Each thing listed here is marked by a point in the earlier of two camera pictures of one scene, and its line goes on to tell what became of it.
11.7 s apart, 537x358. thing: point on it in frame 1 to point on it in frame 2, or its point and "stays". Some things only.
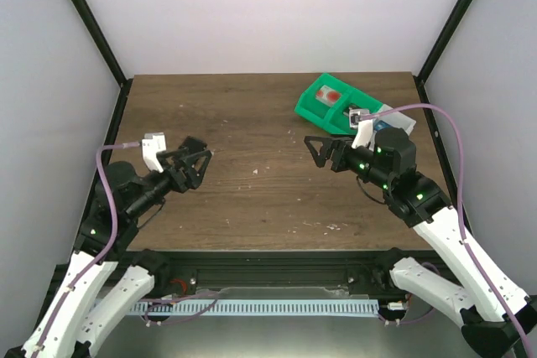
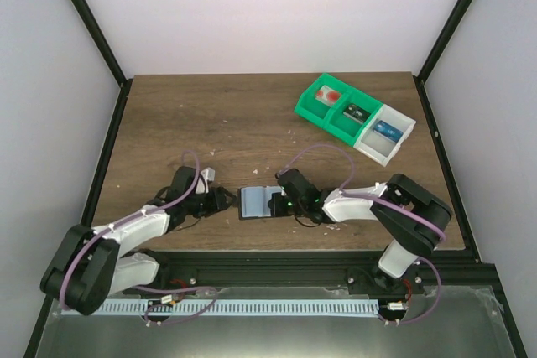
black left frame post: x=92 y=26 stays
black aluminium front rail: x=209 y=268 stays
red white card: x=328 y=95 stays
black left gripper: x=176 y=168 to x=214 y=203
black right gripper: x=338 y=155 to x=276 y=204
